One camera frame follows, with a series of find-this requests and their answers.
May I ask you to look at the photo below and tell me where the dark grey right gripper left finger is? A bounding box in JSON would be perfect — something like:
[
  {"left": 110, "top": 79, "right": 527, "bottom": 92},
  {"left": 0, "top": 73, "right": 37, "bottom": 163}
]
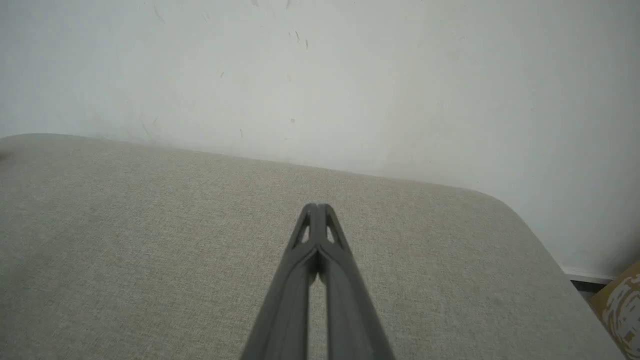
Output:
[{"left": 240, "top": 203, "right": 319, "bottom": 360}]

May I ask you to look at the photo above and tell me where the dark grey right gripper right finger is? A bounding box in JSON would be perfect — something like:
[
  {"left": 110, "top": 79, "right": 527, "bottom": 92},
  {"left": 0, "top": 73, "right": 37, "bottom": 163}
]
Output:
[{"left": 317, "top": 203, "right": 397, "bottom": 360}]

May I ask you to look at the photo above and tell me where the brown cardboard box white print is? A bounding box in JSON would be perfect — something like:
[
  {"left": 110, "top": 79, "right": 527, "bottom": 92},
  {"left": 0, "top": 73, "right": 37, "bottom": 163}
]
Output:
[{"left": 588, "top": 260, "right": 640, "bottom": 360}]

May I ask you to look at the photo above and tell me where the white wall baseboard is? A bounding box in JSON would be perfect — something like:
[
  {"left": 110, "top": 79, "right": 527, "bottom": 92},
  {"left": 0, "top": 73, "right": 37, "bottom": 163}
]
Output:
[{"left": 562, "top": 266, "right": 617, "bottom": 285}]

